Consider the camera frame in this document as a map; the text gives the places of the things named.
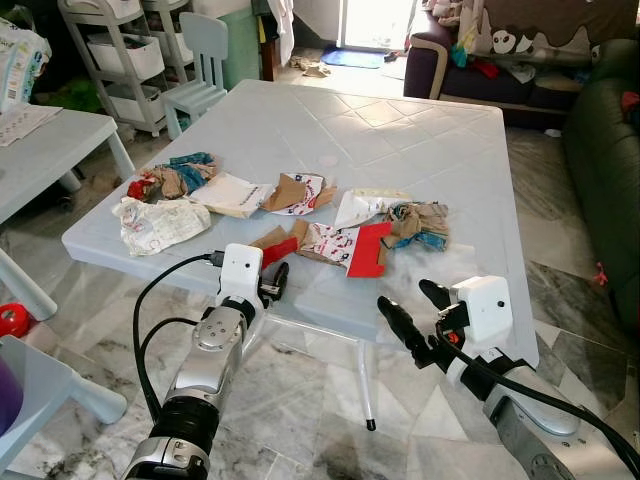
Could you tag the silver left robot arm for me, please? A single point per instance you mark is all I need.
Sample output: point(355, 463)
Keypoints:
point(205, 365)

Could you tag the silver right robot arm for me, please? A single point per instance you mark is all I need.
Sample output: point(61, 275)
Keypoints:
point(540, 420)

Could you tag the brown and red paper scrap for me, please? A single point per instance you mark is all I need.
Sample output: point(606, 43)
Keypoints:
point(275, 247)

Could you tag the red cardboard piece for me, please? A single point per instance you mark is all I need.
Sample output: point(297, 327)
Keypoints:
point(370, 252)

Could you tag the flat white paper bag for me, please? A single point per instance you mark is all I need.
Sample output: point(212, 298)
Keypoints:
point(235, 195)

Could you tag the crumpled white printed paper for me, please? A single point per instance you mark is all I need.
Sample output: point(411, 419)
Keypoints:
point(155, 225)

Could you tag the crumpled red brown blue wrapper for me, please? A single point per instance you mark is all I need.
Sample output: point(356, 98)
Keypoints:
point(175, 178)

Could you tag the large white plastic table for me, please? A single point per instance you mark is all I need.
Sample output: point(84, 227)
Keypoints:
point(400, 140)

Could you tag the small red floor scrap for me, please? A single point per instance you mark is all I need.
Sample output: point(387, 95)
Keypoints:
point(602, 273)

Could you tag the beige slippers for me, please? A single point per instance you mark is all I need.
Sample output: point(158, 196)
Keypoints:
point(312, 68)

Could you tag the dark green leather sofa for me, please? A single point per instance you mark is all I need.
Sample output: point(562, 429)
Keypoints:
point(605, 170)

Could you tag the light blue child chair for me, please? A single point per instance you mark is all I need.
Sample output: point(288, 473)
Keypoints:
point(205, 60)

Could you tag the blue door mat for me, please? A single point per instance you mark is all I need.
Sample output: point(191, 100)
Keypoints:
point(352, 58)

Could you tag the purple sofa with brown cover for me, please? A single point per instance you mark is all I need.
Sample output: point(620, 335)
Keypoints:
point(500, 70)

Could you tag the light blue plastic stool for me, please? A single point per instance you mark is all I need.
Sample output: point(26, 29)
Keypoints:
point(50, 385)

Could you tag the red round toy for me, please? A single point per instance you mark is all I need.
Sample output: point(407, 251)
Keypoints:
point(12, 321)

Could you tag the small white side table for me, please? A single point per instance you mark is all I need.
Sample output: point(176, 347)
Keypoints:
point(50, 150)

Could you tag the white storage shelf rack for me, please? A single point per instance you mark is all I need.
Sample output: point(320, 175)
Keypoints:
point(125, 55)

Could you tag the green toy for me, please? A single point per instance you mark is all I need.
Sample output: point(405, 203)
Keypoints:
point(75, 97)

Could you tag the red cloth item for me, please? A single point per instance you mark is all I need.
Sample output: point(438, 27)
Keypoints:
point(630, 100)

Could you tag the purple object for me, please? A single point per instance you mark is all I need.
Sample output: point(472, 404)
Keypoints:
point(8, 400)

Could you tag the printed paper sheet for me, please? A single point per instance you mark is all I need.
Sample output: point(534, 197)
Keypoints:
point(25, 123)

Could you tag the printed diaper package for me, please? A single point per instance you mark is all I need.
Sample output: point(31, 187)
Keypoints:
point(22, 65)

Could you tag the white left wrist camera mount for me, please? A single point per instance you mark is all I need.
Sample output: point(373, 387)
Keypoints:
point(240, 268)

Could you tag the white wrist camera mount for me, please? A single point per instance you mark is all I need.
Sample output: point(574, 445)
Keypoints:
point(483, 308)
point(240, 268)

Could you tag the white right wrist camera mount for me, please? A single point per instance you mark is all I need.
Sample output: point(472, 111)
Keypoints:
point(483, 308)

